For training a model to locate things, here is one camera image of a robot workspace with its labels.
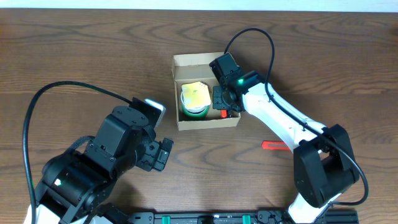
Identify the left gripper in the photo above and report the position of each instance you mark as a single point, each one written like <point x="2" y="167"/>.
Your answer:
<point x="147" y="160"/>

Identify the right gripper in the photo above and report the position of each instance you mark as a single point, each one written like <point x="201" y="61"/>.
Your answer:
<point x="216" y="102"/>

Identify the red black stapler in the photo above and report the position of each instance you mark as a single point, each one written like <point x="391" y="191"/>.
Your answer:
<point x="224" y="113"/>

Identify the yellow sticky note pad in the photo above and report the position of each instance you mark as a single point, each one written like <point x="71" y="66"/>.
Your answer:
<point x="196" y="95"/>

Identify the white tape roll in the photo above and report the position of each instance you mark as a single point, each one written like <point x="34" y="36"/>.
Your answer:
<point x="196" y="110"/>

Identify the green tape roll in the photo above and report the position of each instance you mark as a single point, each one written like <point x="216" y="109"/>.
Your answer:
<point x="196" y="115"/>

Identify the red utility knife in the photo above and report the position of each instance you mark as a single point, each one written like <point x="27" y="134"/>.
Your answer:
<point x="275" y="145"/>

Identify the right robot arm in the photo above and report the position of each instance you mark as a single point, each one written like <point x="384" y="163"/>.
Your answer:
<point x="324" y="164"/>

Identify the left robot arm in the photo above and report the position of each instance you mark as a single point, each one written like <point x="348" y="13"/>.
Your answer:
<point x="77" y="181"/>

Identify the open cardboard box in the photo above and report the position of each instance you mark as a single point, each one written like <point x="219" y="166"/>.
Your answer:
<point x="191" y="68"/>

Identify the black mounting rail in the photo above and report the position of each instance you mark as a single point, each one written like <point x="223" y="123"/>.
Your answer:
<point x="258" y="217"/>

